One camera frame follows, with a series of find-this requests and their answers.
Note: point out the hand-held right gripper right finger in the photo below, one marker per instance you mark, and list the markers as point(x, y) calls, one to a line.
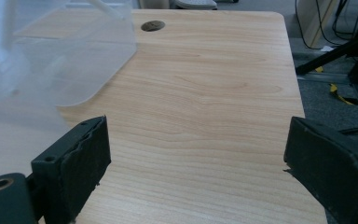
point(329, 161)

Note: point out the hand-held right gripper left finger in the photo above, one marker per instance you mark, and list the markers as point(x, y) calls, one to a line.
point(74, 161)

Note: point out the clear plastic bag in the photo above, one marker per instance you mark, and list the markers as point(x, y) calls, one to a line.
point(43, 53)

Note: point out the wooden cabinet panel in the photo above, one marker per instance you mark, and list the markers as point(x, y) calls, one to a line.
point(315, 20)

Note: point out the grey chair base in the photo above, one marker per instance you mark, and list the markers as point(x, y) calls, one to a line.
point(195, 4)

